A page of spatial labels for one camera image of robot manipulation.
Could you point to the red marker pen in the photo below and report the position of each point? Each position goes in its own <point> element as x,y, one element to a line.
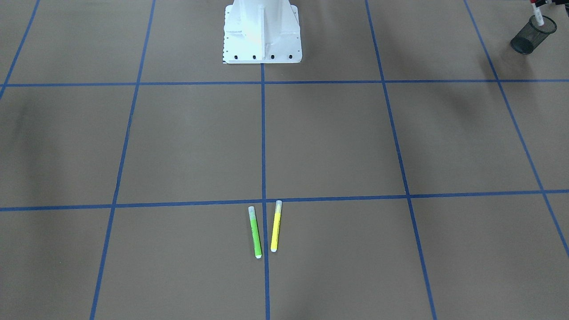
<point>537,13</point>

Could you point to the black cup near arm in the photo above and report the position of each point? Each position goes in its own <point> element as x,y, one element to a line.
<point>532,34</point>

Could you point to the yellow marker pen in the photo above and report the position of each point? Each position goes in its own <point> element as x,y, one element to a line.
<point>276,225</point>

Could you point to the green marker pen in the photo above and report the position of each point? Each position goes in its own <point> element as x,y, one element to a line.
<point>255,232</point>

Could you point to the brown paper table mat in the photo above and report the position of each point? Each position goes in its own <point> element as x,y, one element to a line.
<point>422,164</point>

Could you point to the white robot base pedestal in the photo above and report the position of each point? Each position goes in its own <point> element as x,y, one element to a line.
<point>262,32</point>

